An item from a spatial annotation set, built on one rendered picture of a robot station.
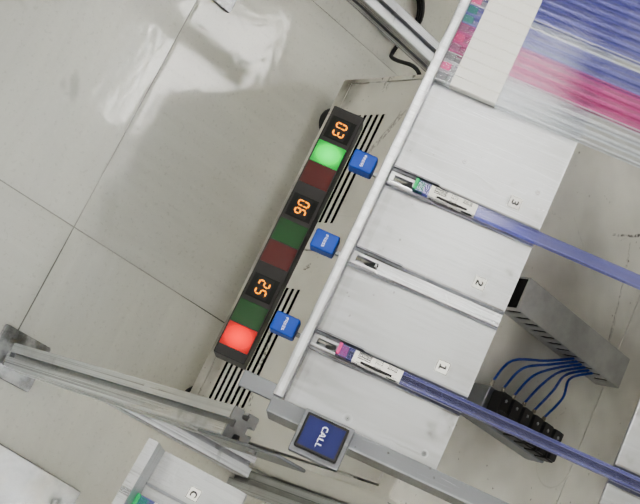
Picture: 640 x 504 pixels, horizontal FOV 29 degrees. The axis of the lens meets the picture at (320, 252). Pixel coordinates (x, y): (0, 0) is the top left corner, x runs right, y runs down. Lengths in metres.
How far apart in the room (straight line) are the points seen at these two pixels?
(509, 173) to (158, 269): 0.83
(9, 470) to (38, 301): 0.27
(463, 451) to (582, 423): 0.25
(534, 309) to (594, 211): 0.23
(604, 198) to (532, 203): 0.44
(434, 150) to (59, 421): 0.88
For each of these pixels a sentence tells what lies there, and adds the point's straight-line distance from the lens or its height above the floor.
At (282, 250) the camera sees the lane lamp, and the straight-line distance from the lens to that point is 1.49.
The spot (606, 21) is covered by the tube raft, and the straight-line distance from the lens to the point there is 1.62.
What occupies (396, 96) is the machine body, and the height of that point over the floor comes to 0.24.
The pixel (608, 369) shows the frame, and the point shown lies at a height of 0.66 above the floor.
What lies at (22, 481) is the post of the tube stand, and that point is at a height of 0.01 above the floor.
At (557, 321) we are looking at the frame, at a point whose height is 0.66.
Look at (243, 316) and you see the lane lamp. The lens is 1.47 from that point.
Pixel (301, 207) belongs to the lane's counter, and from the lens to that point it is 1.51.
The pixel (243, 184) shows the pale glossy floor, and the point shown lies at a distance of 2.26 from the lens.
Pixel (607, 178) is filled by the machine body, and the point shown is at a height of 0.62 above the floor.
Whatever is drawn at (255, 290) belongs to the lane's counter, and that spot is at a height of 0.66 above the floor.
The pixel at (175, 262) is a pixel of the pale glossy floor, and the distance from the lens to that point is 2.19.
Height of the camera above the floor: 1.87
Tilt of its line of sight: 52 degrees down
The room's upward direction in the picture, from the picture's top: 96 degrees clockwise
